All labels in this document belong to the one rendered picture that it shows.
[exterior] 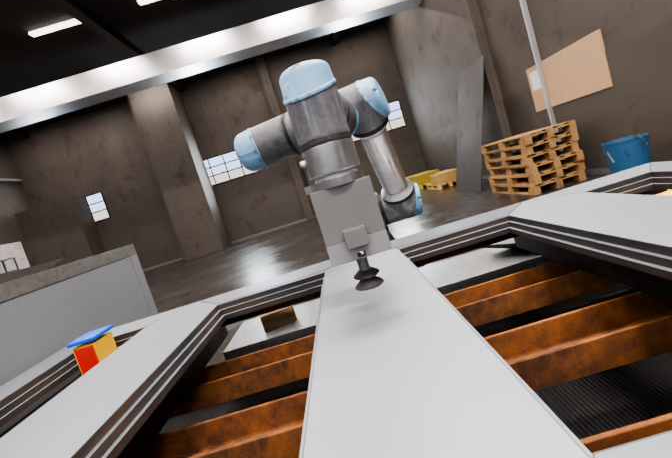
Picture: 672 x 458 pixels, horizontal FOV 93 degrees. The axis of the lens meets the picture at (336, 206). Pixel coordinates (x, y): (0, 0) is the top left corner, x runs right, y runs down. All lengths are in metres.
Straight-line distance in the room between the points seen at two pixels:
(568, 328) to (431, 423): 0.42
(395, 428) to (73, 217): 13.90
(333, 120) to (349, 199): 0.10
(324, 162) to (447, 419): 0.29
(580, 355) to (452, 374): 0.30
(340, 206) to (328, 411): 0.23
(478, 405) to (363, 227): 0.22
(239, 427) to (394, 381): 0.38
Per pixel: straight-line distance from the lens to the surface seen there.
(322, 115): 0.43
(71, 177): 14.87
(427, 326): 0.41
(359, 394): 0.34
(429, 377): 0.34
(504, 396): 0.31
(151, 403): 0.59
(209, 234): 11.66
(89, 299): 1.24
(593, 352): 0.61
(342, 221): 0.43
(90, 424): 0.56
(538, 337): 0.66
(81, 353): 0.91
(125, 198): 13.84
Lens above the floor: 1.04
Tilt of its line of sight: 4 degrees down
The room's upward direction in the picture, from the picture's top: 17 degrees counter-clockwise
